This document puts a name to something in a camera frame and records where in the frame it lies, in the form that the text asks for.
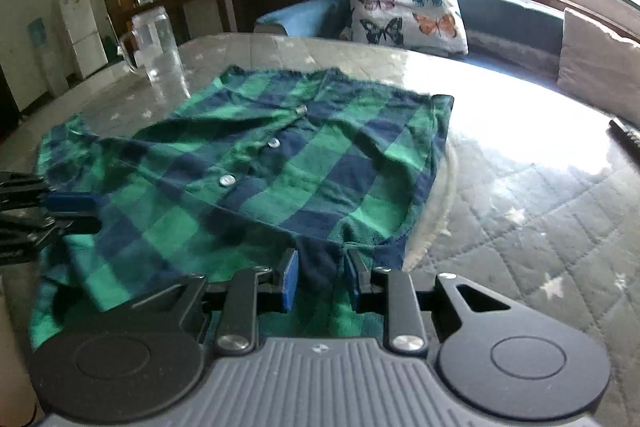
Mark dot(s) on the clear glass mug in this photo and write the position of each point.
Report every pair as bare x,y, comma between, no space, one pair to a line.
150,51

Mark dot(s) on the green blue plaid shirt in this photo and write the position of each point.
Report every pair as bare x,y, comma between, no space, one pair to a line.
258,162

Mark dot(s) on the butterfly print pillow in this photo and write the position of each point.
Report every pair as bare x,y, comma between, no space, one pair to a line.
427,26

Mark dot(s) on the beige plain pillow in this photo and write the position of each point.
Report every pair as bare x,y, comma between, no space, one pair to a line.
599,66

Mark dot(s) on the black remote control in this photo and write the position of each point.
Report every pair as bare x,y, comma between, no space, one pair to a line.
625,135

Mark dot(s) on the blue sofa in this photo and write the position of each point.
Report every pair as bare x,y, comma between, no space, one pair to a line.
502,34

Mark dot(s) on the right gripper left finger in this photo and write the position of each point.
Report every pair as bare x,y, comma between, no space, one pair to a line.
287,279

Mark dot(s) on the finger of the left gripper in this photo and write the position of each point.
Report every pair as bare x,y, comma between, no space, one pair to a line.
76,225
70,202

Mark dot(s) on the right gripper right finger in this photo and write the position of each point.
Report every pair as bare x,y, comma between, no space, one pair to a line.
359,282

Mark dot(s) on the white refrigerator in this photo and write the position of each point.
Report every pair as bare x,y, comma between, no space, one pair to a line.
82,31

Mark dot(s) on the grey quilted star table cover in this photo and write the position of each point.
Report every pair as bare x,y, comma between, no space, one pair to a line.
535,198

